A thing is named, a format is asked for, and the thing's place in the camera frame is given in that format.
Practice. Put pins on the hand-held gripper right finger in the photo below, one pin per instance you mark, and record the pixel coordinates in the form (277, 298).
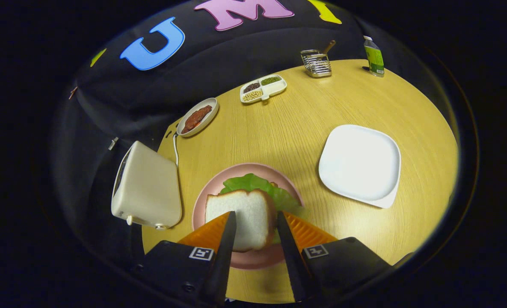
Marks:
(292, 261)

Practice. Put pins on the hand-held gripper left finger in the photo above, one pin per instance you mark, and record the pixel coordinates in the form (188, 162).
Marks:
(225, 256)

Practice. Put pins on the white bread slice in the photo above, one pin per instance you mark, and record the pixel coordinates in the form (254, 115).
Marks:
(249, 214)

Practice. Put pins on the green lettuce leaf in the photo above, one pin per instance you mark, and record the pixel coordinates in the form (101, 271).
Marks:
(253, 182)

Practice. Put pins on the pink round plate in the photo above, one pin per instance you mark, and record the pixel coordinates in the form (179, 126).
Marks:
(200, 209)

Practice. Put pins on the white toaster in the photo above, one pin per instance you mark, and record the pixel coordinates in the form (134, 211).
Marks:
(146, 188)

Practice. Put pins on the white square plate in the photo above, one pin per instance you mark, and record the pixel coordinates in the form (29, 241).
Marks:
(358, 162)

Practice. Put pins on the brown meat slice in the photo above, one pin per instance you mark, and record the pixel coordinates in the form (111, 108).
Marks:
(197, 117)

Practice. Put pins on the white oval plate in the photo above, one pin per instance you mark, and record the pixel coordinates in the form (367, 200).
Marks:
(207, 103)

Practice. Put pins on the white backdrop clip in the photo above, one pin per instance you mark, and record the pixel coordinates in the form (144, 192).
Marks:
(113, 143)

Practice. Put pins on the pile of yellow beans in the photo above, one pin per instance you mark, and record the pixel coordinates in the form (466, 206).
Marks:
(252, 96)

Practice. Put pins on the pile of dark beans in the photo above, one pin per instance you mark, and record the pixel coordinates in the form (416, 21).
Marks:
(251, 87)

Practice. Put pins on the white divided dish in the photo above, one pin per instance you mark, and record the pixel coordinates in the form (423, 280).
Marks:
(274, 87)

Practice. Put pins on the pile of green beans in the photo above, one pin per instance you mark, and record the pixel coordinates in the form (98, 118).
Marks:
(271, 80)

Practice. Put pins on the black backdrop cloth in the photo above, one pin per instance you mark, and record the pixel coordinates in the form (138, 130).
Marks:
(202, 64)

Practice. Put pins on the green label bottle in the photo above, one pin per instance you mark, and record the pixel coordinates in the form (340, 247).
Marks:
(374, 57)

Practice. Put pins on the orange backdrop clip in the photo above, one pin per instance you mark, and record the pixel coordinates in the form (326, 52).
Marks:
(72, 92)

